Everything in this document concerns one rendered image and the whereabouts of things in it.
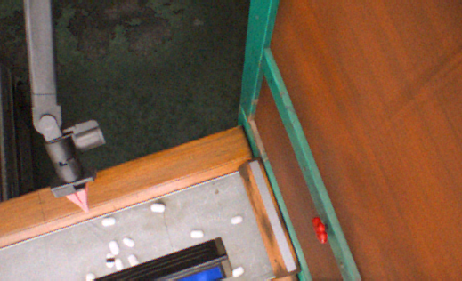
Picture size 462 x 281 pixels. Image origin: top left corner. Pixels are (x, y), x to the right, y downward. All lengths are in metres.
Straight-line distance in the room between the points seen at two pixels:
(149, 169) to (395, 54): 0.92
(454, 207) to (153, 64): 1.89
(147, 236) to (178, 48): 1.19
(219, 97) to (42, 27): 1.24
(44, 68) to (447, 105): 0.81
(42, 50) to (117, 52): 1.27
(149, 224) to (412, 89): 0.94
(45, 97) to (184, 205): 0.47
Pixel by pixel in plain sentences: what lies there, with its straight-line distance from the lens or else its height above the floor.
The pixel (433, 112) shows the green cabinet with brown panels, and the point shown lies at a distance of 0.37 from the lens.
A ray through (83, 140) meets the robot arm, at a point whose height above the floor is 0.99.
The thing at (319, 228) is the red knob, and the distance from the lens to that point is 0.70.
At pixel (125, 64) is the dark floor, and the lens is 2.20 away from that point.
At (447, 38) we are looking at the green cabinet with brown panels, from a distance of 0.33.
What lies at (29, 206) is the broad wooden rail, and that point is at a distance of 1.29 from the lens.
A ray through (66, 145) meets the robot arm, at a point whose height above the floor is 0.99.
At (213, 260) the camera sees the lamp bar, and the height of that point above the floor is 1.11.
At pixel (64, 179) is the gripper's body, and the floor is 0.95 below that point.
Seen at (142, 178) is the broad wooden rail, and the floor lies 0.76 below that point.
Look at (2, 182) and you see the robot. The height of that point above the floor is 0.34.
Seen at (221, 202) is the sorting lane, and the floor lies 0.74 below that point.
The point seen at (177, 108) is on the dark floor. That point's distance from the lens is 2.07.
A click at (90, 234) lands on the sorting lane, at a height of 0.74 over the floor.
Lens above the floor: 1.94
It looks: 75 degrees down
